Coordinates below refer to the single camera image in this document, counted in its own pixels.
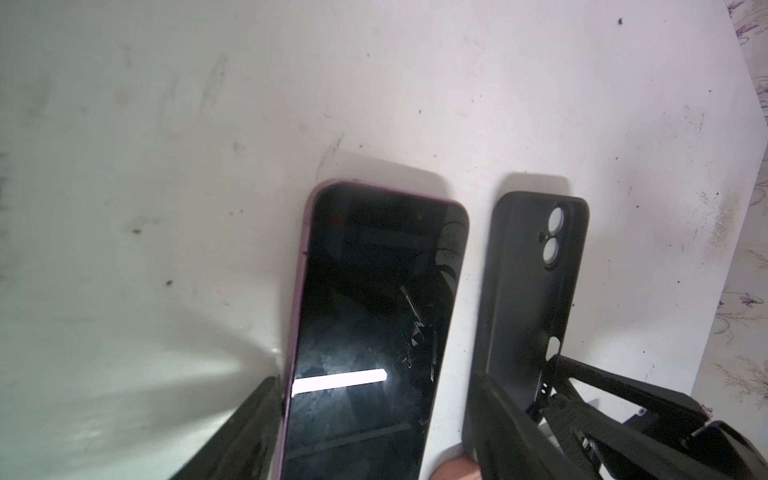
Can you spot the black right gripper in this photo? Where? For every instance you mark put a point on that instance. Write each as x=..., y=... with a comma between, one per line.
x=629, y=454

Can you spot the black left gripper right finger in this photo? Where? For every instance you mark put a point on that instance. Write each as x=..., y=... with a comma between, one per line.
x=505, y=438

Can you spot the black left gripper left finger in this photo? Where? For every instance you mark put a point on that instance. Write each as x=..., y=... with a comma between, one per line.
x=244, y=445

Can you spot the pink phone case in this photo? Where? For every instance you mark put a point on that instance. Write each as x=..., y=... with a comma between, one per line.
x=459, y=468

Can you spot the black phone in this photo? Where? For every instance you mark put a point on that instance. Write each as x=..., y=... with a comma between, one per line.
x=376, y=285

